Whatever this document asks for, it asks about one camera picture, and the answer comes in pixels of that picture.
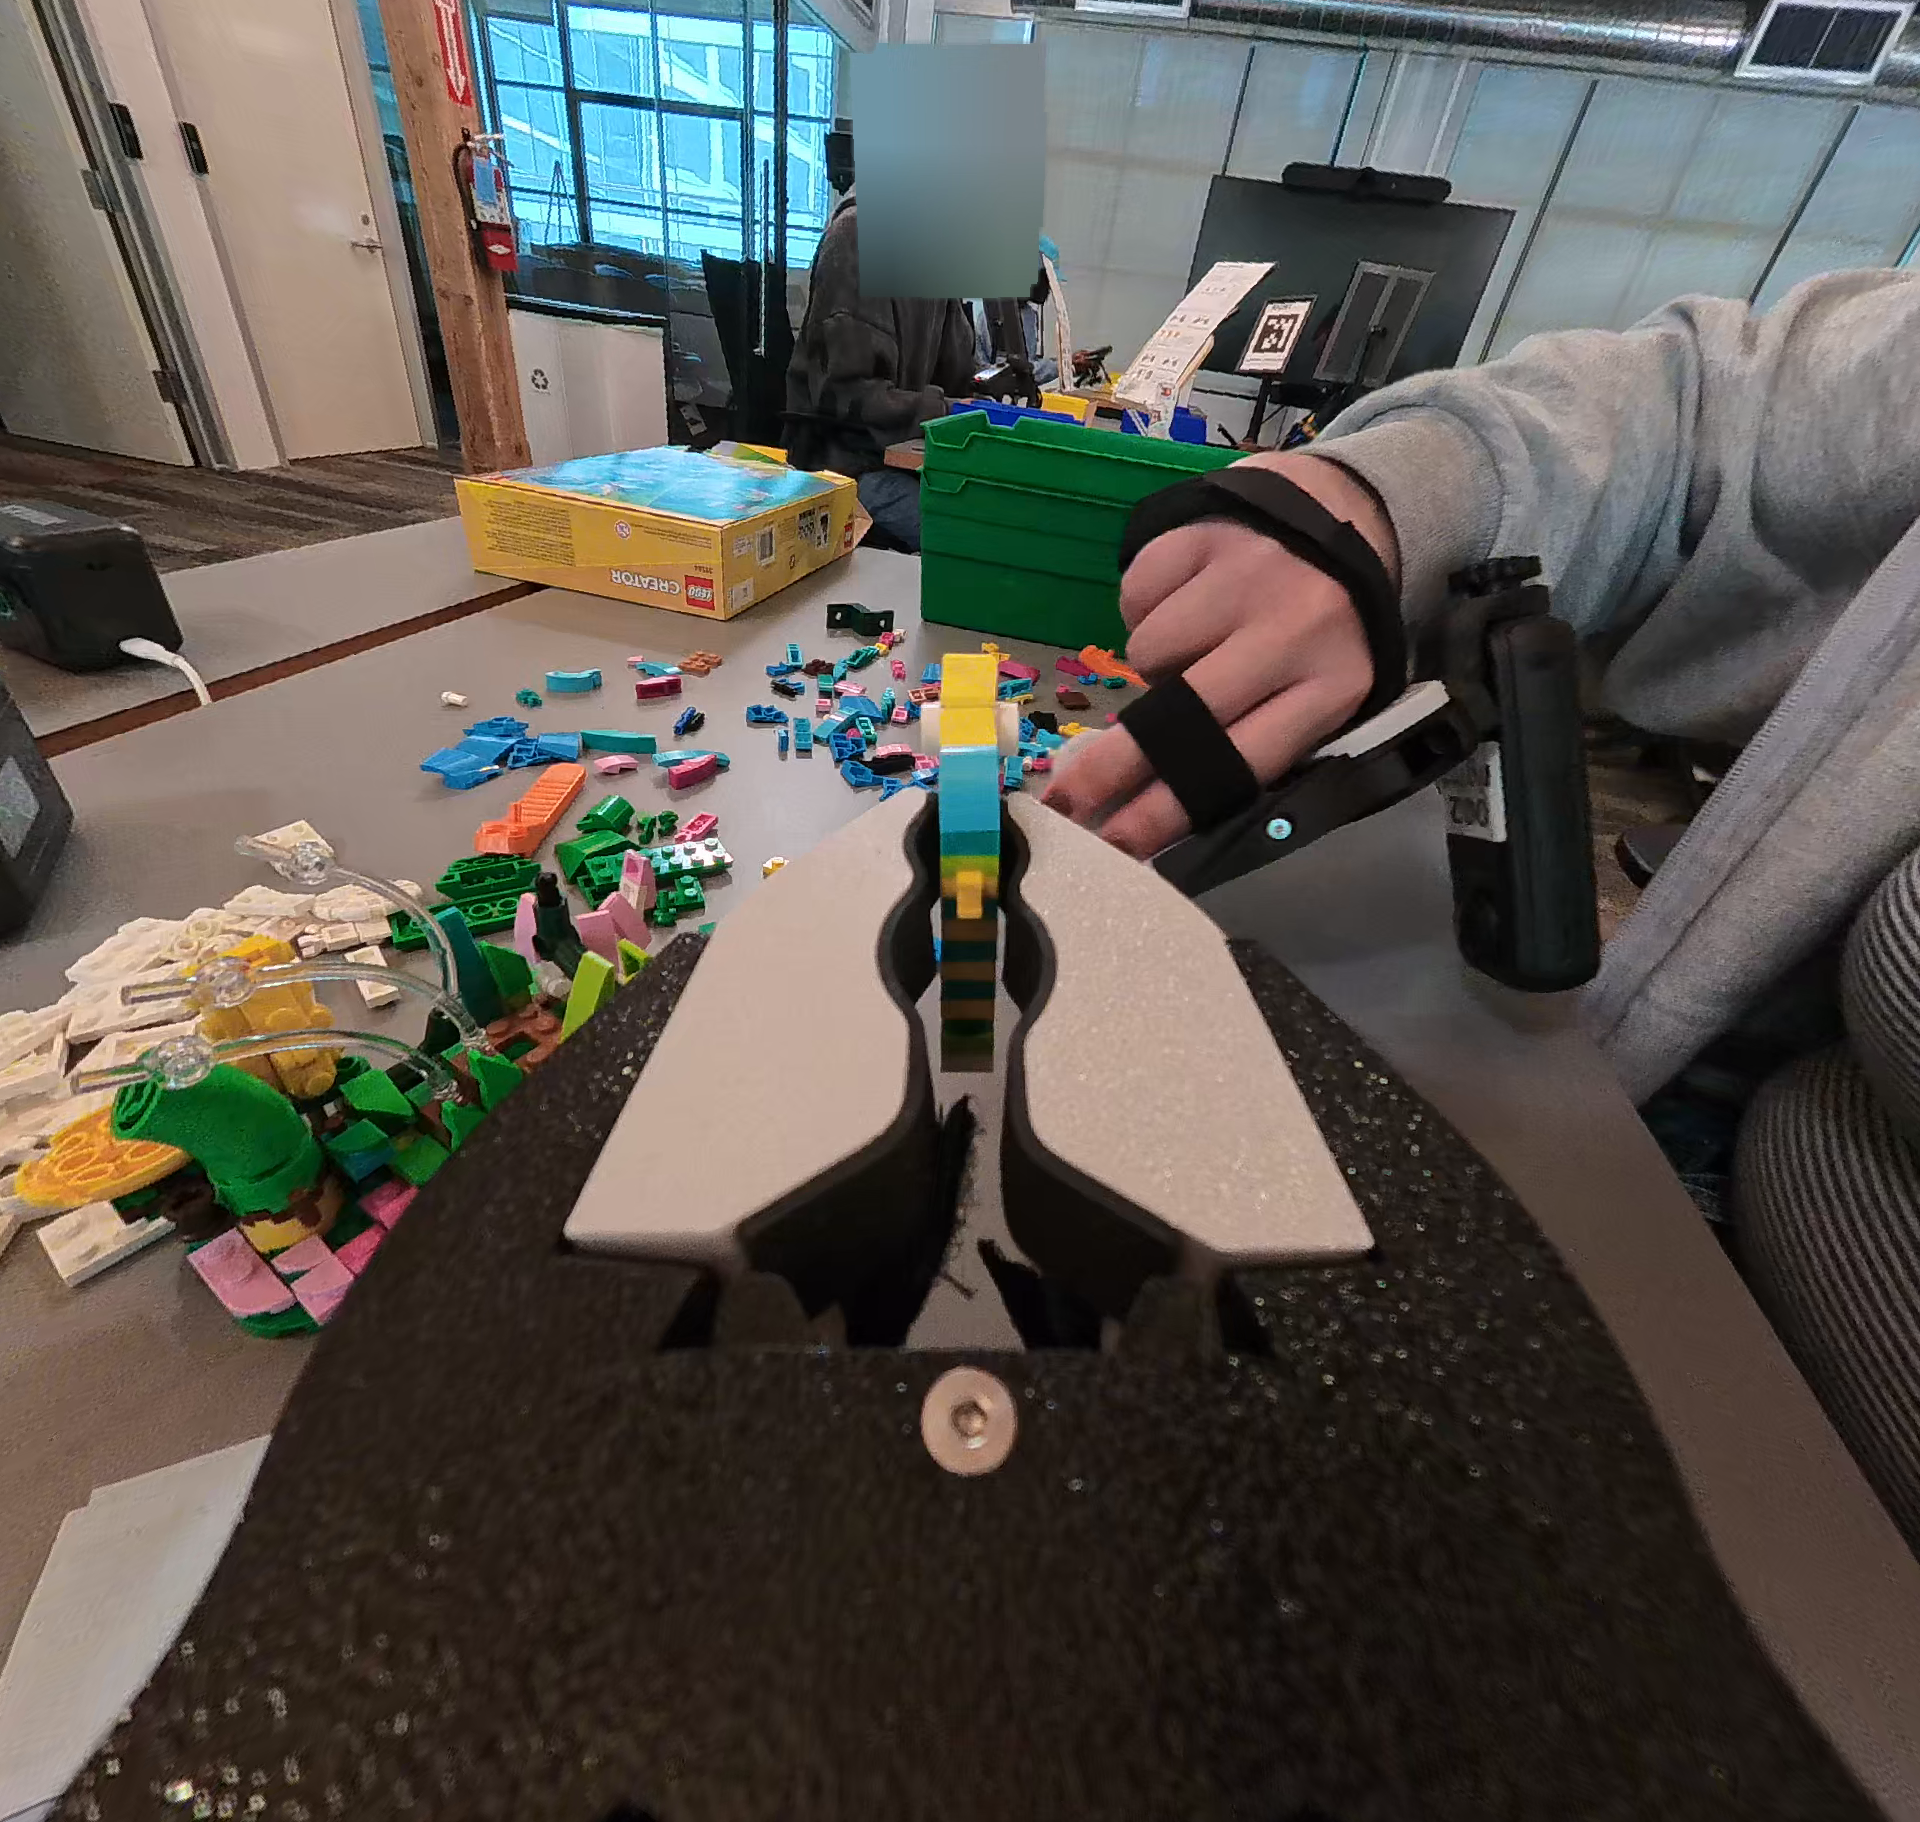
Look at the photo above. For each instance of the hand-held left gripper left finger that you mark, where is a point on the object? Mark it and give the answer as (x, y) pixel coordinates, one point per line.
(781, 1041)

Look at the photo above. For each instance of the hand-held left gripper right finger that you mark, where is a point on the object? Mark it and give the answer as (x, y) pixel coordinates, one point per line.
(1171, 1058)

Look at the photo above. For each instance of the striped brick tower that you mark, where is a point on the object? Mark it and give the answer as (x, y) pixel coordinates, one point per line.
(967, 801)

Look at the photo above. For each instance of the person's right forearm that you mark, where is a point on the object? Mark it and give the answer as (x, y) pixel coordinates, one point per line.
(1651, 471)

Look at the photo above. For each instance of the person's right hand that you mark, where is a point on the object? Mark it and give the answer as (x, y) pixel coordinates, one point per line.
(1245, 621)

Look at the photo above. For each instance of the black office chair base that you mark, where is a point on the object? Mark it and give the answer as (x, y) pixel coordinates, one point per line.
(1651, 855)

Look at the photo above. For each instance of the person's grey jacket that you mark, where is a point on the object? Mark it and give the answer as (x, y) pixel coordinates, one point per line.
(1740, 876)

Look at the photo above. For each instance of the scattered small colourful bricks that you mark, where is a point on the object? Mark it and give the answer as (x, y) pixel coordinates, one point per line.
(841, 726)

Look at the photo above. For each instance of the pile of green bricks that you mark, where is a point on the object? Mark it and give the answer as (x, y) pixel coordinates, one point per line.
(495, 876)

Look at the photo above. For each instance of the orange brick separator tool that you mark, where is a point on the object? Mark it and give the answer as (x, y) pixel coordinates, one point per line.
(532, 810)

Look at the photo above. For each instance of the green plastic bin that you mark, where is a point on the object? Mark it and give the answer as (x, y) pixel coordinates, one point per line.
(1051, 450)
(1021, 600)
(1021, 510)

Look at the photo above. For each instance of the person's striped clothing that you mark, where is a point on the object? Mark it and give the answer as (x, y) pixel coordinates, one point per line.
(1846, 1178)

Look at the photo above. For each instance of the black framed stand device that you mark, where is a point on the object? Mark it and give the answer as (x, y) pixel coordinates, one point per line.
(1376, 322)

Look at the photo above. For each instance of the blue plastic bin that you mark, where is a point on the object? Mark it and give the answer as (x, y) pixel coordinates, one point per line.
(1171, 425)

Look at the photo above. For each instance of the printed marker tag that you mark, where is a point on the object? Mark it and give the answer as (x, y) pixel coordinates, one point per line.
(1277, 334)

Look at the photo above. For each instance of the yellow toy brick box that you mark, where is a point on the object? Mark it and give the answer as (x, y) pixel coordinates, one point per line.
(646, 517)

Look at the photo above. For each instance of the green and pink brick model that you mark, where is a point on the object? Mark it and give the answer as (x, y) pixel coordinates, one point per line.
(225, 1133)

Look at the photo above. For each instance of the large black screen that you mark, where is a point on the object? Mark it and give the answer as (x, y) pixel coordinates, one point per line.
(1425, 241)

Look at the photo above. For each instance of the white instruction sheet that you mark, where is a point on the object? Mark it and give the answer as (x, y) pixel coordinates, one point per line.
(1200, 322)

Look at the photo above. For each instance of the yellow plastic bin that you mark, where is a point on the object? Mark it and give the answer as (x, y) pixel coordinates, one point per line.
(1081, 405)

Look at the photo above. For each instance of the black video bar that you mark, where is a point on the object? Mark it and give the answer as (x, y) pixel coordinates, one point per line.
(1365, 183)

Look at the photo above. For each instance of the pile of white bricks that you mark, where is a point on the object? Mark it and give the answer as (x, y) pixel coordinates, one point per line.
(136, 951)

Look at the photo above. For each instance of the white recycling bin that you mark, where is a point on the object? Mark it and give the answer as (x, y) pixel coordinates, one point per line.
(585, 390)

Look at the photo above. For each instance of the black office chair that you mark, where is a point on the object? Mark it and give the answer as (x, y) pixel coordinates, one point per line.
(742, 351)

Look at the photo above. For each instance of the dark grey box device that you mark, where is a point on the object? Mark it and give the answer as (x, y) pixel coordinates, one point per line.
(27, 817)

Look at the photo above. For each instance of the black desktop device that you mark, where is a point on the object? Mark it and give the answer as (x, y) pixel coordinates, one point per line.
(81, 586)

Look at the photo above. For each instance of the wooden pillar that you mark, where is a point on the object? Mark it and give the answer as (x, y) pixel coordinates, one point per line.
(436, 276)

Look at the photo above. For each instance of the red fire extinguisher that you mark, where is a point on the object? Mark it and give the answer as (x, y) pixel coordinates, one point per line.
(492, 211)

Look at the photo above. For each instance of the light grey flat sheet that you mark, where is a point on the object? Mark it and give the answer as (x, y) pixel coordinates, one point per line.
(106, 1627)

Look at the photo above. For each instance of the large glass window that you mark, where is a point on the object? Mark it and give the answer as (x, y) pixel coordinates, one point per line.
(646, 126)

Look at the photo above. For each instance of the red arrow sign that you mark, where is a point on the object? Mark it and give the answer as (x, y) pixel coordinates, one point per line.
(452, 36)

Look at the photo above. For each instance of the dark bracket brick piece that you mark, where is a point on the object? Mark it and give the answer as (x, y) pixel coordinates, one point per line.
(857, 618)

